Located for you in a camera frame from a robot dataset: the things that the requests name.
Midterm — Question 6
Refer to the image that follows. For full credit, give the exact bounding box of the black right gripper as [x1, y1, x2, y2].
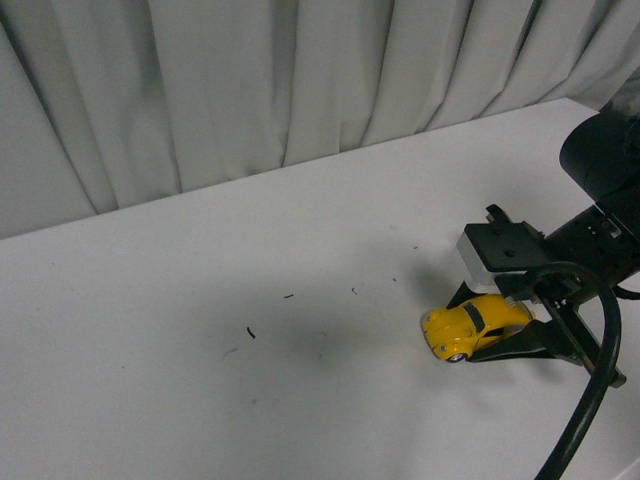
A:
[446, 205, 628, 375]

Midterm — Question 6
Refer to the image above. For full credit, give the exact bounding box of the yellow beetle toy car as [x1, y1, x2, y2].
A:
[421, 294, 536, 363]

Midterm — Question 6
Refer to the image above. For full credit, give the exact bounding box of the grey pleated curtain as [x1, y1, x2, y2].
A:
[1, 1, 639, 237]

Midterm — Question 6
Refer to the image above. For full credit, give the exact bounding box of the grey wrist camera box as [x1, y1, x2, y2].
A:
[456, 233, 498, 294]

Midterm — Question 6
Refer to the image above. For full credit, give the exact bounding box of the black camera cable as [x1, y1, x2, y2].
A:
[524, 262, 623, 480]

